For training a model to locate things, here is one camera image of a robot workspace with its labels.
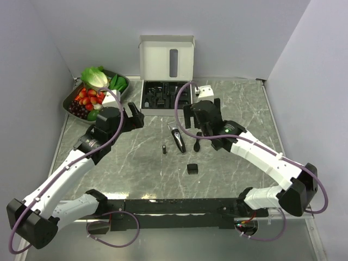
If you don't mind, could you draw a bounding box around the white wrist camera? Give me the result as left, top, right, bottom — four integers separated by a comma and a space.
102, 90, 121, 108
194, 85, 214, 102

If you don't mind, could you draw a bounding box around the dark grey food tray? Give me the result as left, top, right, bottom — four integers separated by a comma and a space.
63, 69, 131, 125

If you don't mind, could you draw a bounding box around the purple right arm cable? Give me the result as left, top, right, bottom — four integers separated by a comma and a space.
173, 80, 329, 214

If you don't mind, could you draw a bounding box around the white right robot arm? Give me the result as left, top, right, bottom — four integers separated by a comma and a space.
183, 98, 318, 217

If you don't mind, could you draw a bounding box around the white clipper kit box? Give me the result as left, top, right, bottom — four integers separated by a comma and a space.
139, 35, 195, 116

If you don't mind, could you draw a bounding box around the black comb guard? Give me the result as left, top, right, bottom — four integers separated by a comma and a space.
187, 163, 198, 175

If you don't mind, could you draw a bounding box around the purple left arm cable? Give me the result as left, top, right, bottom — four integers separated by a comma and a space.
8, 86, 125, 254

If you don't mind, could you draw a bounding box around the green lettuce head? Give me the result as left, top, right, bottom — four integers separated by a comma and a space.
80, 66, 109, 91

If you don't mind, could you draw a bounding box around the red strawberries pile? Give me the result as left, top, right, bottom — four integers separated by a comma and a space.
74, 88, 105, 111

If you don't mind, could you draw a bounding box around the dark purple grapes bunch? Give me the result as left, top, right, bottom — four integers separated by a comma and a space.
68, 101, 89, 120

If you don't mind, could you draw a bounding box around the black silver hair clipper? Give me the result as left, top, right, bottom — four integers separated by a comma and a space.
168, 122, 186, 153

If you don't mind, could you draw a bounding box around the green bok choy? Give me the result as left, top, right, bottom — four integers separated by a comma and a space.
109, 74, 128, 93

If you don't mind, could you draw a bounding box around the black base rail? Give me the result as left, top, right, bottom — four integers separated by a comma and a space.
90, 198, 269, 231

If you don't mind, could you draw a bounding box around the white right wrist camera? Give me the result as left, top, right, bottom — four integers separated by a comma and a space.
194, 85, 214, 102

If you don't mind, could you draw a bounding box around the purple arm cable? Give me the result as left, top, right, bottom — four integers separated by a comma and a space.
8, 86, 125, 254
173, 80, 329, 214

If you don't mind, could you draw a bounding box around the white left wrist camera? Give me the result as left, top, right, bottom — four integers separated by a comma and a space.
102, 90, 121, 108

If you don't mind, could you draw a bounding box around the green lime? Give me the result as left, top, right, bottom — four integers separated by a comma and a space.
87, 109, 100, 121

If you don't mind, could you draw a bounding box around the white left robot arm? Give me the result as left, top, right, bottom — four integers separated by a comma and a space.
7, 102, 144, 249

